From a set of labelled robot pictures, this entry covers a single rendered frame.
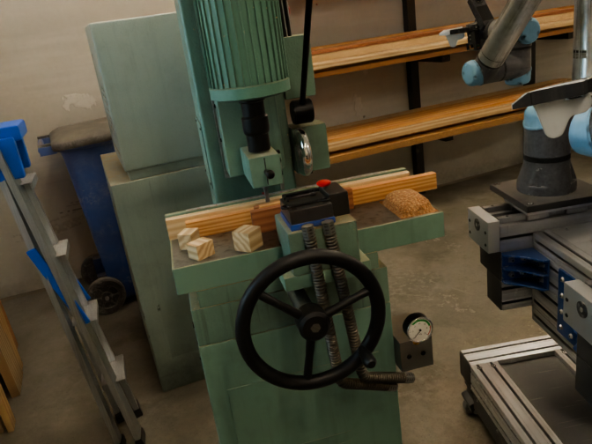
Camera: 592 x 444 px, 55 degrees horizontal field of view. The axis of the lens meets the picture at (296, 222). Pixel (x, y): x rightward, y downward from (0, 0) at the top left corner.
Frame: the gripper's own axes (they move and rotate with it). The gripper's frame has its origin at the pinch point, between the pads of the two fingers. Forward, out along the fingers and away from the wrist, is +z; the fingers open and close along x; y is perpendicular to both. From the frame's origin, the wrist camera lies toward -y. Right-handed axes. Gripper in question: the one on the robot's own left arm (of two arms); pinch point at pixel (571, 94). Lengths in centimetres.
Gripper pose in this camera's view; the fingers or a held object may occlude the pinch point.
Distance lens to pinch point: 65.4
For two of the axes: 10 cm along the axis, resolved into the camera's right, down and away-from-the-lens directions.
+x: -5.1, -1.0, 8.6
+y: 2.0, 9.5, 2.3
